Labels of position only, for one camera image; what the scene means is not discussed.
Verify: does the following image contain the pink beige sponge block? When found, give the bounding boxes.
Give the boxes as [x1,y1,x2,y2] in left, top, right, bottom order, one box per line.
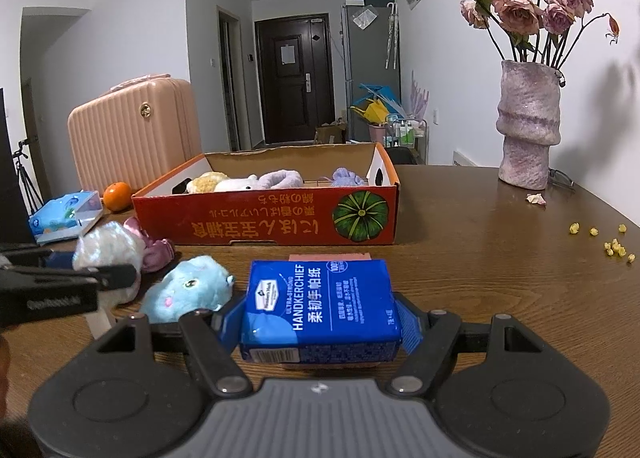
[288,252,372,262]

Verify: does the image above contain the lilac fuzzy cloth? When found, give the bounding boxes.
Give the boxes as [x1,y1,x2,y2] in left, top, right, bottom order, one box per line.
[252,169,304,189]

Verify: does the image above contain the pink ribbed suitcase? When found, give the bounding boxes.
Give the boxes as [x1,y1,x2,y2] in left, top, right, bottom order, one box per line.
[67,74,202,193]

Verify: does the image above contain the red cardboard pumpkin box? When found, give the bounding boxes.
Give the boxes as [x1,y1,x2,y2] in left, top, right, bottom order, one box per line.
[132,143,400,246]

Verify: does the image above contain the grey refrigerator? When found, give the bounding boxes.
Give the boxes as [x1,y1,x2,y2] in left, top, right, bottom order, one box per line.
[342,0,401,142]

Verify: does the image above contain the person left hand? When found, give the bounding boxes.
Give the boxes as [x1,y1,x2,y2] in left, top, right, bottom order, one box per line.
[0,337,11,419]

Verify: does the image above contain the wire trolley with bottles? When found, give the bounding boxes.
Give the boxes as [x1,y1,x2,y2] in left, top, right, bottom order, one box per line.
[383,115,430,165]

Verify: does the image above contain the white board against wall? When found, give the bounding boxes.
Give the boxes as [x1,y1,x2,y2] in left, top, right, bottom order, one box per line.
[452,149,477,167]

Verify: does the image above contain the fallen rose petal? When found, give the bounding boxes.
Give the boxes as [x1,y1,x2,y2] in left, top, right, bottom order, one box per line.
[526,193,547,207]

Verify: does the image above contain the dried pink roses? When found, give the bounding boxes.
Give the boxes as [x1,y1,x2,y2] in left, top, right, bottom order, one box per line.
[460,0,620,70]

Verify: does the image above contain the light blue furry plush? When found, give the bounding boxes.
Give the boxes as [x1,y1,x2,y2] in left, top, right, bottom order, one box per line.
[140,256,235,324]

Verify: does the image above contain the yellow crumbs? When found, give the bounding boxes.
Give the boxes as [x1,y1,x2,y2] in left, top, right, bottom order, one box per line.
[567,222,638,265]

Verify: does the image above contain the dark front door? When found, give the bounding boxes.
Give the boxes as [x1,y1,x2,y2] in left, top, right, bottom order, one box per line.
[255,14,335,144]

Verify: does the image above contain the purple ceramic vase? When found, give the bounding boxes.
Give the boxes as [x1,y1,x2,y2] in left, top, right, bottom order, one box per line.
[496,60,564,191]

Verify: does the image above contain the purple linen drawstring pouch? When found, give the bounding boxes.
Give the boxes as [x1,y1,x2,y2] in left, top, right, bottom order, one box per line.
[322,167,369,187]

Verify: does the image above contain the orange fruit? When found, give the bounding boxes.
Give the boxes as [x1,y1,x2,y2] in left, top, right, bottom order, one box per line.
[102,181,132,212]

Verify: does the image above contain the blue handkerchief tissue pack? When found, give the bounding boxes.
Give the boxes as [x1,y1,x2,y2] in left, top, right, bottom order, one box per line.
[240,259,402,365]

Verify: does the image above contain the cardboard box on floor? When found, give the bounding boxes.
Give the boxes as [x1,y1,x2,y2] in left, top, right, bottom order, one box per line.
[314,123,347,144]

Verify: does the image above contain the clear plastic bag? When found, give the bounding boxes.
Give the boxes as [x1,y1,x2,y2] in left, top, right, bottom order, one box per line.
[72,221,145,309]

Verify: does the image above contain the black paper bag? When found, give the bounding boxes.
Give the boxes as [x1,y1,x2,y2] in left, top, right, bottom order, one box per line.
[0,90,35,244]

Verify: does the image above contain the black eyeglasses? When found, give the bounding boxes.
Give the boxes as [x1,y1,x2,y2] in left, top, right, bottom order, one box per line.
[548,168,575,192]

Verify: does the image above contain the pink satin cloth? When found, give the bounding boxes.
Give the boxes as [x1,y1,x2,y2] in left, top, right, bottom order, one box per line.
[124,217,176,274]

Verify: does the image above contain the yellow white alpaca plush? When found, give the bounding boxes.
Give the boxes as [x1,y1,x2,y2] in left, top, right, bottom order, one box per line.
[186,171,259,194]

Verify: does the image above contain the black camera tripod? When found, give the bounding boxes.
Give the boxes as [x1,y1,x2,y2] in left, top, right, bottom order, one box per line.
[12,137,43,215]

